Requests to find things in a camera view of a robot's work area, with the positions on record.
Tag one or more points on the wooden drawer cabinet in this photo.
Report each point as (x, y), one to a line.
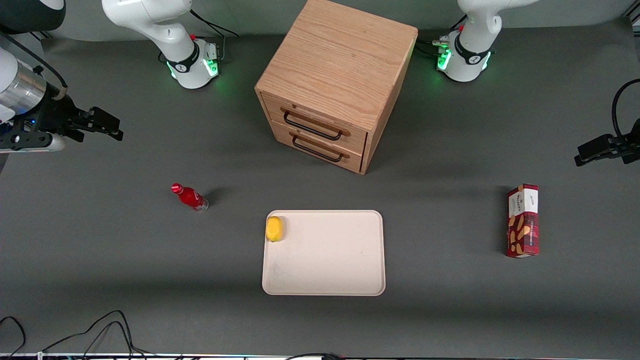
(340, 55)

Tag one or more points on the red cracker box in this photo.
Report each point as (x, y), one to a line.
(522, 225)

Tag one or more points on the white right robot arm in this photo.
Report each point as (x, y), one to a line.
(150, 20)

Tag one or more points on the beige plastic tray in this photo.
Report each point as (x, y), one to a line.
(330, 255)

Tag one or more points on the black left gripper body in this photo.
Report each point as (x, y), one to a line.
(621, 146)

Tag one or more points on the yellow lemon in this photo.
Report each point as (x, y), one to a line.
(274, 229)

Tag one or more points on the red plastic bottle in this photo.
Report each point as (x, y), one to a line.
(190, 197)

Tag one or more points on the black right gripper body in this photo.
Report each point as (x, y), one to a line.
(54, 111)

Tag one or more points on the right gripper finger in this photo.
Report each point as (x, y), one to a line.
(105, 120)
(95, 135)

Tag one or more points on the aluminium frame rail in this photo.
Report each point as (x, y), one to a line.
(634, 19)

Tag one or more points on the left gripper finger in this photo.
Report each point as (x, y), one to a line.
(600, 145)
(600, 158)

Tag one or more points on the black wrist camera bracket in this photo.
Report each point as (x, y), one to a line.
(25, 140)

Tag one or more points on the wooden drawer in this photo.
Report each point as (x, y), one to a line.
(357, 140)
(355, 161)

